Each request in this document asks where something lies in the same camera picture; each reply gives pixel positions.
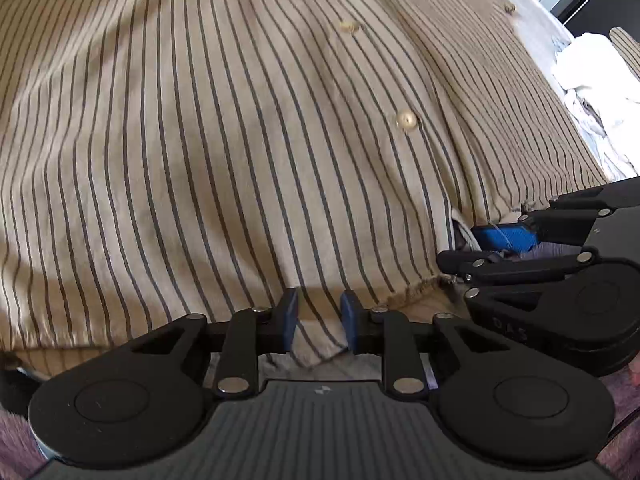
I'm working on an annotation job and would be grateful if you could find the purple fleece garment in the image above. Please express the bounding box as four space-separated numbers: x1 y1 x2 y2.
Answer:
0 360 640 480

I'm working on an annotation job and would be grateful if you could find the crumpled white cloth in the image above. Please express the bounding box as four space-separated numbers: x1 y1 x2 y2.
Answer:
550 32 640 181

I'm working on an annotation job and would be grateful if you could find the bed with pink dotted sheet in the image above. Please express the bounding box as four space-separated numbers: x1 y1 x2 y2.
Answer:
475 0 581 86

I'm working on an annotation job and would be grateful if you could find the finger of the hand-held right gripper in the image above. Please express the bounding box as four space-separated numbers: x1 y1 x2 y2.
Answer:
436 249 601 321
471 176 640 256

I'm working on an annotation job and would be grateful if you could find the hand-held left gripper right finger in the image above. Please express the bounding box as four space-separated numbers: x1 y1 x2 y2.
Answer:
340 290 501 401

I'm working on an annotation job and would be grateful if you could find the beige striped shirt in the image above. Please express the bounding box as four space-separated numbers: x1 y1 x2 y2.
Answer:
0 0 611 368

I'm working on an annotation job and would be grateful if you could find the black cable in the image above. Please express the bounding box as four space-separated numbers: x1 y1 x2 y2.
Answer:
605 400 640 441

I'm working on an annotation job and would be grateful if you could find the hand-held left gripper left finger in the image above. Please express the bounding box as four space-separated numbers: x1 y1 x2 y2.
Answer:
127 287 301 401

